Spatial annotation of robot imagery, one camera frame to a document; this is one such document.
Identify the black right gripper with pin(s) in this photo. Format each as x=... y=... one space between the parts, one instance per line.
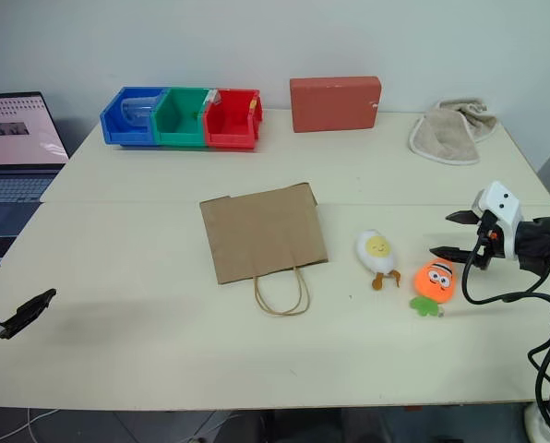
x=488 y=244

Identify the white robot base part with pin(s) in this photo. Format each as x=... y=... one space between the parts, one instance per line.
x=533 y=422

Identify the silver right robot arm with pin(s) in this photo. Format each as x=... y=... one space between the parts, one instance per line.
x=539 y=240

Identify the orange carrot plush toy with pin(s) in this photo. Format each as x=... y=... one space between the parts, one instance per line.
x=435 y=279

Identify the egg plush toy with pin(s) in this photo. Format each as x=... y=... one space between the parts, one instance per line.
x=376 y=251

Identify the beige towel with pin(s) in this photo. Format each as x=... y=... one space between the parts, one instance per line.
x=443 y=136

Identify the open laptop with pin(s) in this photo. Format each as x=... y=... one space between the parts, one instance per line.
x=12 y=152

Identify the red rectangular brick block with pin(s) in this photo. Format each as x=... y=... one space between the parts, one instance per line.
x=332 y=104

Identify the blue plastic storage bin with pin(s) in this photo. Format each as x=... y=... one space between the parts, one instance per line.
x=118 y=124

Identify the green plastic storage bin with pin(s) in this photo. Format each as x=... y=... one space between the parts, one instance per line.
x=178 y=117

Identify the red plastic storage bin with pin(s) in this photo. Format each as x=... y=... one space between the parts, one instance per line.
x=229 y=124

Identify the small clear plastic cup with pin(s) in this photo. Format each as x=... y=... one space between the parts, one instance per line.
x=212 y=98

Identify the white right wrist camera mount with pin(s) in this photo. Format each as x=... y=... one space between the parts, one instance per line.
x=503 y=203

